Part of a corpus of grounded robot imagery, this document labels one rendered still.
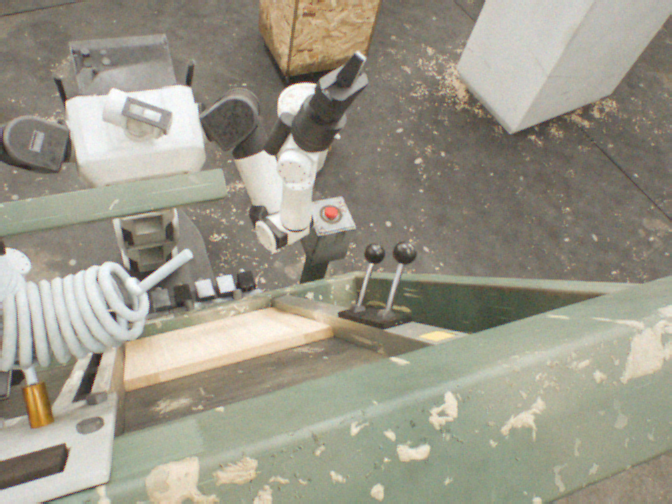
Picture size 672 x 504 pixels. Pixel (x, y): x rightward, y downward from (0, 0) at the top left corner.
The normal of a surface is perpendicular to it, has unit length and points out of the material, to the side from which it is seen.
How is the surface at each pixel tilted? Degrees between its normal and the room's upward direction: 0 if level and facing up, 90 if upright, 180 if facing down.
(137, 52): 23
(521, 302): 90
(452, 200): 0
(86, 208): 32
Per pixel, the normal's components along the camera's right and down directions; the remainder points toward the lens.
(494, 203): 0.17, -0.53
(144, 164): 0.38, 0.57
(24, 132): 0.64, 0.10
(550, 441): 0.33, -0.01
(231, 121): 0.07, 0.37
